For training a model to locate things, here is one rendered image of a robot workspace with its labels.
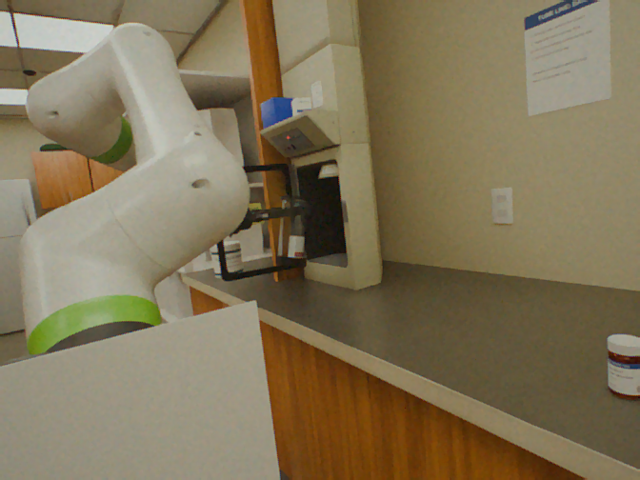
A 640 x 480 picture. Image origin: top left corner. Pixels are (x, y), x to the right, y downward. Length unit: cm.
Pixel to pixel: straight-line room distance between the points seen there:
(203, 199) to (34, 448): 25
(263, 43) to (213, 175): 123
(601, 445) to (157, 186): 59
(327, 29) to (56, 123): 82
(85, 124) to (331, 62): 75
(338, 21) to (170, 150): 99
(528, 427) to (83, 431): 52
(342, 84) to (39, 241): 100
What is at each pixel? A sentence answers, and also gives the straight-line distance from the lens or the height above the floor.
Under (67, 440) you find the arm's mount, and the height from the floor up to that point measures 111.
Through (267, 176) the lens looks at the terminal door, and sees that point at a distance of 147.
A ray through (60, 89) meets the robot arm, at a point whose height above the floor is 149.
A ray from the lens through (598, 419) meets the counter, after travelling 67.
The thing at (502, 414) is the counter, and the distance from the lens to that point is 66.
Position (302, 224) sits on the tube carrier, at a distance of 127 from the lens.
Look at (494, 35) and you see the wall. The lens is 147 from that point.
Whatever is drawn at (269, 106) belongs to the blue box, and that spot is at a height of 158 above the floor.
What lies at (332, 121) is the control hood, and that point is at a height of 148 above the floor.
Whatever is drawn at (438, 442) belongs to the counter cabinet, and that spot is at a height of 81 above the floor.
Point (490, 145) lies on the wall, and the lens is 143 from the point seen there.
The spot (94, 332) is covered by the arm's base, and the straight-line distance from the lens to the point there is 44.
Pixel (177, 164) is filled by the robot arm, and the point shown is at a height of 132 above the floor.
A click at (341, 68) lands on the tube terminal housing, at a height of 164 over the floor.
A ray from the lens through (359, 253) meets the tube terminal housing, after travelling 129.
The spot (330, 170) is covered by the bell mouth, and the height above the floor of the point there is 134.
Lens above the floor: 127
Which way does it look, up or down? 7 degrees down
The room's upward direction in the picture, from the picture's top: 6 degrees counter-clockwise
